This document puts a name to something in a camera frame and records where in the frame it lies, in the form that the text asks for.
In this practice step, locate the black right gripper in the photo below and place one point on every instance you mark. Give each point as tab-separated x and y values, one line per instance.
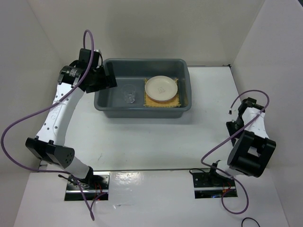
230	126

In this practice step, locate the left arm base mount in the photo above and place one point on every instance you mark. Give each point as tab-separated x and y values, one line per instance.
98	191

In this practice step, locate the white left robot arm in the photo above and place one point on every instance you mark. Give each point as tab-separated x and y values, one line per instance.
85	75

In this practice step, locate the clear plastic cup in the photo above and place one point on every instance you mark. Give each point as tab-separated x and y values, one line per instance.
129	92

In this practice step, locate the woven bamboo mat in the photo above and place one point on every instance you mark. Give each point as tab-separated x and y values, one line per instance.
171	104

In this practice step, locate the pink plate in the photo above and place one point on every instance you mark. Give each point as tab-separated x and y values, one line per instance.
161	101

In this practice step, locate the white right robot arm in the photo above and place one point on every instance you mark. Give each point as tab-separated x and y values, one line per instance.
252	148

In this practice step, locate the grey plastic bin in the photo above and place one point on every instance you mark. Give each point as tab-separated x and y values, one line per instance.
134	72

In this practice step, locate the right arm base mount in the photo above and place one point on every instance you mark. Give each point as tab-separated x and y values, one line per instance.
208	184

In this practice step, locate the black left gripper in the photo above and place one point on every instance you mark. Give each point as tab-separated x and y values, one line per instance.
108	81

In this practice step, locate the cream plate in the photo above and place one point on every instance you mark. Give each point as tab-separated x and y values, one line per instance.
161	88

